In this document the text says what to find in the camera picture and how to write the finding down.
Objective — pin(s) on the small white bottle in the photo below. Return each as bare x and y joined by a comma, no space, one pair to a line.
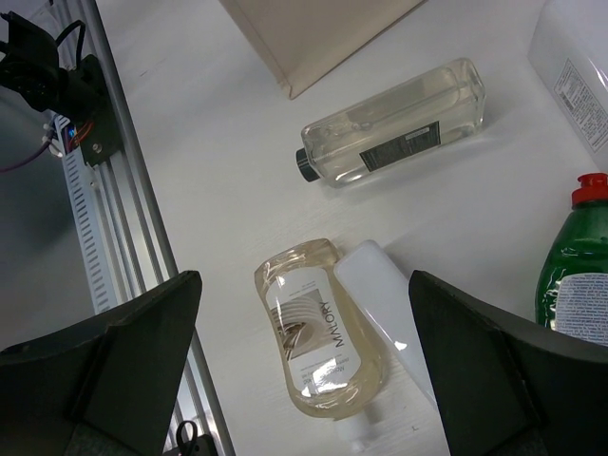
381,292

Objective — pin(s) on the white slotted cable duct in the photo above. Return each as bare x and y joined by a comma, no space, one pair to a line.
82,191

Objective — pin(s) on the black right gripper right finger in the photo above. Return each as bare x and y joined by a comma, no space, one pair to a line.
505,385

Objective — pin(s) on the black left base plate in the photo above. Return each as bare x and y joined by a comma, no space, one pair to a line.
93,125

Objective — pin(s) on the aluminium mounting rail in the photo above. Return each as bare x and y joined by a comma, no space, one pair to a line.
143,245

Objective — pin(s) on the clear amber soap bottle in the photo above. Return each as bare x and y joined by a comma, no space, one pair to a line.
332,365

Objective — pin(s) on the beige canvas tote bag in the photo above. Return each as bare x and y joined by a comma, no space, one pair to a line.
301,41

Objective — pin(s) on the clear rectangular bottle black cap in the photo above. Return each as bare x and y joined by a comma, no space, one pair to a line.
441,106

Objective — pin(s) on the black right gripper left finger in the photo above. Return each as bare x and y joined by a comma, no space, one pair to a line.
107,385

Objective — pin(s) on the white bottle black cap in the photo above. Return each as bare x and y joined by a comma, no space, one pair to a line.
568,51

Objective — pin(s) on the green dish soap bottle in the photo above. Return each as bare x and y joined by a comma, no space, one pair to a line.
571,295

